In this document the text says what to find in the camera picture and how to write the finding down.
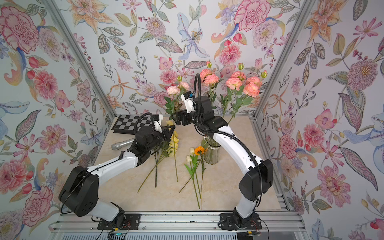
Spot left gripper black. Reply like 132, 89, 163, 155
144, 125, 176, 152

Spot yellow flower bunch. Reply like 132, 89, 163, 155
138, 132, 179, 192

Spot pink flower stem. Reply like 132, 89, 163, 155
220, 63, 268, 120
200, 61, 220, 104
164, 76, 190, 115

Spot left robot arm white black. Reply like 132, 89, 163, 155
59, 113, 176, 227

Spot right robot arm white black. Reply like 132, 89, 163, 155
171, 74, 274, 231

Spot clear glass vase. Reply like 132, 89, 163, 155
201, 136, 221, 165

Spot black white checkerboard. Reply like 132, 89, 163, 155
112, 113, 163, 135

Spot orange and red flower stems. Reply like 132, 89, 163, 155
179, 146, 206, 210

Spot grey metal cylinder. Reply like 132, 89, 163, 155
111, 139, 134, 151

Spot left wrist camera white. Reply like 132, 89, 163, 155
152, 115, 163, 133

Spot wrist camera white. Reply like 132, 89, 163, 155
181, 91, 195, 114
152, 115, 163, 133

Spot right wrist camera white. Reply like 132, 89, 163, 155
181, 91, 195, 114

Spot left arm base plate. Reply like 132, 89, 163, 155
97, 214, 141, 231

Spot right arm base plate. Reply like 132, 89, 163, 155
218, 213, 262, 231

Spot aluminium front rail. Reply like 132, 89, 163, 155
49, 211, 306, 233

